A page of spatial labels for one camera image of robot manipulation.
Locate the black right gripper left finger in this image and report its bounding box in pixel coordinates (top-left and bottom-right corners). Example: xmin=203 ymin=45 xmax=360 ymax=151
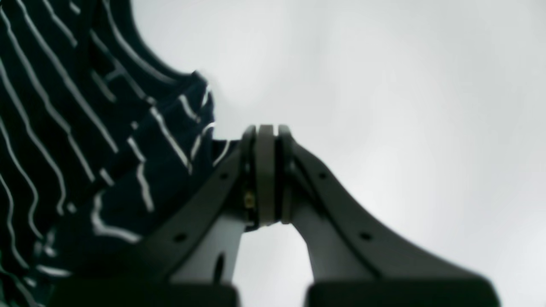
xmin=49 ymin=125 xmax=277 ymax=307

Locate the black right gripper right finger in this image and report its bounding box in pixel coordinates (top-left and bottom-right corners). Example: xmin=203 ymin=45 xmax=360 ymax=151
xmin=278 ymin=125 xmax=500 ymax=307

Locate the navy white striped t-shirt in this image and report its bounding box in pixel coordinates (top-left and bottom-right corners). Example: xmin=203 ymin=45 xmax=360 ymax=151
xmin=1 ymin=0 xmax=238 ymax=307

